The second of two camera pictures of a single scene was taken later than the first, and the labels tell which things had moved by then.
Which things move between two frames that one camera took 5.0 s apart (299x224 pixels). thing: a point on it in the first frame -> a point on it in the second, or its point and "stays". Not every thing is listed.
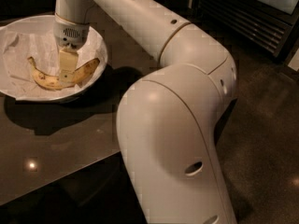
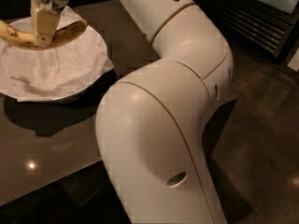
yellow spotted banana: x=80 y=75 -> x=10 y=35
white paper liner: x=34 y=36 stays
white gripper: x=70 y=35 -> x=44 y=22
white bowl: x=34 y=36 stays
